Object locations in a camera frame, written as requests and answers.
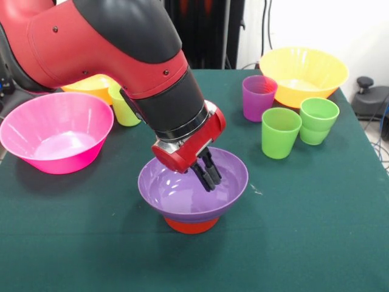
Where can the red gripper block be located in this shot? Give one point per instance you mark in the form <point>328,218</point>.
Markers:
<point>191,149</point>

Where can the purple plastic bowl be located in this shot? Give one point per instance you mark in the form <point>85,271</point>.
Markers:
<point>231,182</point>

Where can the small red plastic bowl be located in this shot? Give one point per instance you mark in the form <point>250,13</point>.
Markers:
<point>191,227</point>

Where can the green plastic cup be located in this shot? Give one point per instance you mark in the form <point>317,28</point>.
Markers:
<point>319,121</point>
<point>121,112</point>
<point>279,137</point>

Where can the large orange plastic bowl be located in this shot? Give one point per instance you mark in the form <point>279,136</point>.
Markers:
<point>304,67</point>
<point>91,88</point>

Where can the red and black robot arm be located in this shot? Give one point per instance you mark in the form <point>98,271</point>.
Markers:
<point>106,51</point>

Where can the purple plastic cup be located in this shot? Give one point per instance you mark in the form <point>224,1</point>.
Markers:
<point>255,103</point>

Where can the dark green table cloth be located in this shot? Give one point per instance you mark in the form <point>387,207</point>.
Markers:
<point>194,258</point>

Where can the large pink plastic bowl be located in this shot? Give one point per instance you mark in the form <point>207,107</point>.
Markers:
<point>54,146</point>

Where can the black knobbed stand base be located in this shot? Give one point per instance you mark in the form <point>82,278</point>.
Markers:
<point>373,100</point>

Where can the black equipment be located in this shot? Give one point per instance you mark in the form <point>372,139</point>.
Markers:
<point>4,79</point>

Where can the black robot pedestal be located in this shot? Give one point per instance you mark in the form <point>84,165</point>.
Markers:
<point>212,30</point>

